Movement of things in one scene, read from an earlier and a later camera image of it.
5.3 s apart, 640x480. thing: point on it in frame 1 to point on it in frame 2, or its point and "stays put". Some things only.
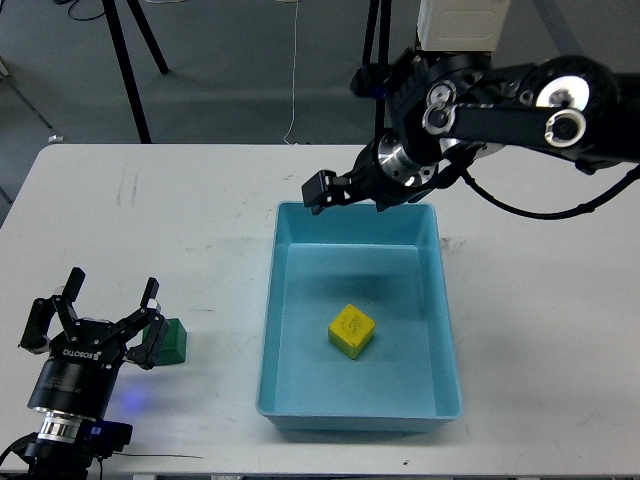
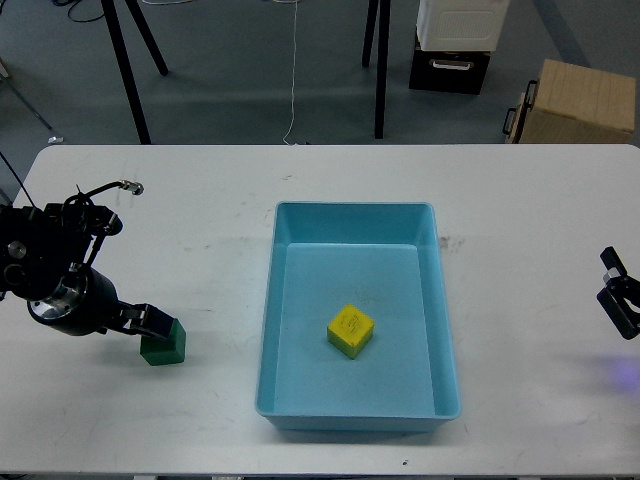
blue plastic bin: [390, 265] stays put
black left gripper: [79, 376] to [85, 301]
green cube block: [174, 345] stays put
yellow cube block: [351, 331] stays put
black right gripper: [386, 171] to [620, 286]
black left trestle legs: [113, 19] stays put
